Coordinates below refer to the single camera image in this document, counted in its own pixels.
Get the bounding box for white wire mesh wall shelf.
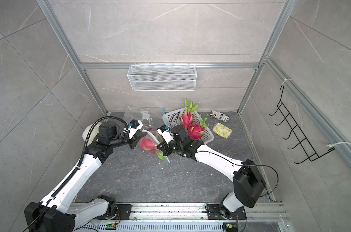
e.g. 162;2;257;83
127;64;197;91

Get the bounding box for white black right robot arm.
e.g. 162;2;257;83
157;125;266;219

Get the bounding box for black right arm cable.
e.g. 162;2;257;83
168;110;279;198

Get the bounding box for white red toy car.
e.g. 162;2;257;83
210;110;230;122

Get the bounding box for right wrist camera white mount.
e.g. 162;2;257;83
157;125;173;144

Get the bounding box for white perforated plastic basket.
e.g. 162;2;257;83
162;107;215;145

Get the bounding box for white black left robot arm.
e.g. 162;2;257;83
24;131;146;232

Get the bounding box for black wire hook rack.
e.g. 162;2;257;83
269;86;336;164

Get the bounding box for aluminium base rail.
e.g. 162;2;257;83
52;202;289;232

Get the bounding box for white plush toy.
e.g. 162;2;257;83
82;123;102;141

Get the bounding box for pink dragon fruit green scales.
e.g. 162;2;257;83
179;99;199;129

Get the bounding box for clear zip-top bag blue seal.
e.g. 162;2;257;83
123;106;164;127

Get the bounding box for yellow crumpled snack packet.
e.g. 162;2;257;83
213;123;232;139

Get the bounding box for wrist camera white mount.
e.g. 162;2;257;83
157;125;173;144
128;119;143;139

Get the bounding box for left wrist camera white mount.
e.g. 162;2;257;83
128;119;143;139

